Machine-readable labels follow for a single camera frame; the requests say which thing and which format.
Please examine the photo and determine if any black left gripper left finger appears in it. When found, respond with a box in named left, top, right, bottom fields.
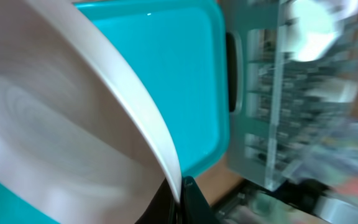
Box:
left=135, top=179, right=176, bottom=224

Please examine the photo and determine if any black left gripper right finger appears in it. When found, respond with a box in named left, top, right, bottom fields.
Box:
left=180, top=176, right=219, bottom=224

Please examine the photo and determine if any pink plate with food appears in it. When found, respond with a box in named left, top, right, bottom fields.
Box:
left=0, top=1, right=181, bottom=223

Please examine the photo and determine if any white bowl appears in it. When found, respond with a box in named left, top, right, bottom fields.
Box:
left=283, top=0, right=358, bottom=62

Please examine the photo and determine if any grey dish rack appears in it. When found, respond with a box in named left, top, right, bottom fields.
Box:
left=221, top=0, right=358, bottom=190

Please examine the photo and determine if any teal serving tray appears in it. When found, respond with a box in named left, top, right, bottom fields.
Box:
left=0, top=1, right=229, bottom=223

